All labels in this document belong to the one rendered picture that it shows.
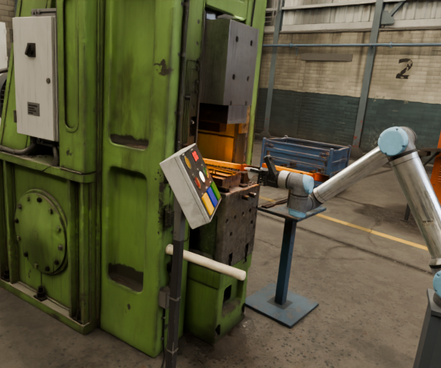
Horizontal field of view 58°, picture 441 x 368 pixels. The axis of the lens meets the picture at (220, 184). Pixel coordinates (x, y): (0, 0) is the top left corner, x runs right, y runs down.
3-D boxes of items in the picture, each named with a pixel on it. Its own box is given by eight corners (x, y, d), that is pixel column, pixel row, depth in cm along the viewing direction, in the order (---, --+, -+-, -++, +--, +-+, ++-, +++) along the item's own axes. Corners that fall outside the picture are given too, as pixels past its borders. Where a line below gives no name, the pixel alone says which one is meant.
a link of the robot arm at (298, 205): (310, 216, 205) (314, 193, 202) (299, 220, 196) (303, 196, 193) (295, 211, 210) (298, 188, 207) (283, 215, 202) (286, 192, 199)
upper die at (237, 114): (246, 123, 218) (247, 105, 216) (227, 124, 201) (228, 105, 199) (185, 115, 239) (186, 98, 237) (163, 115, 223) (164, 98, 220)
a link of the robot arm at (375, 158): (413, 120, 178) (304, 194, 220) (405, 120, 169) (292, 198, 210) (428, 142, 175) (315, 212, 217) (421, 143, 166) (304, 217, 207)
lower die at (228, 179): (239, 185, 226) (241, 170, 224) (221, 190, 210) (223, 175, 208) (182, 171, 248) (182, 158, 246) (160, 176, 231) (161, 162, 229)
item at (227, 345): (274, 326, 252) (274, 324, 252) (226, 377, 204) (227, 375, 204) (222, 304, 272) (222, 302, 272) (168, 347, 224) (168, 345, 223)
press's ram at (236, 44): (258, 105, 227) (266, 31, 217) (223, 105, 195) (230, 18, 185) (199, 98, 248) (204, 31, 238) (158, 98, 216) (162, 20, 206)
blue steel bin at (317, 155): (345, 189, 632) (353, 145, 615) (326, 198, 570) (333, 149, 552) (280, 174, 701) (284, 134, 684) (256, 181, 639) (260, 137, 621)
